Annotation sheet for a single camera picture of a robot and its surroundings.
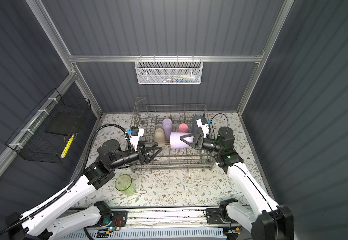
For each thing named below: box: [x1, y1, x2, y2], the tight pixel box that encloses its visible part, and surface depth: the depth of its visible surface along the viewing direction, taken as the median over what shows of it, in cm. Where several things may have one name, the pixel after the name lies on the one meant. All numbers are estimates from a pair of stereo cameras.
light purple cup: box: [161, 118, 173, 141], surface depth 96 cm
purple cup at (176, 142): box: [170, 132, 194, 149], surface depth 66 cm
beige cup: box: [154, 128, 166, 147], surface depth 94 cm
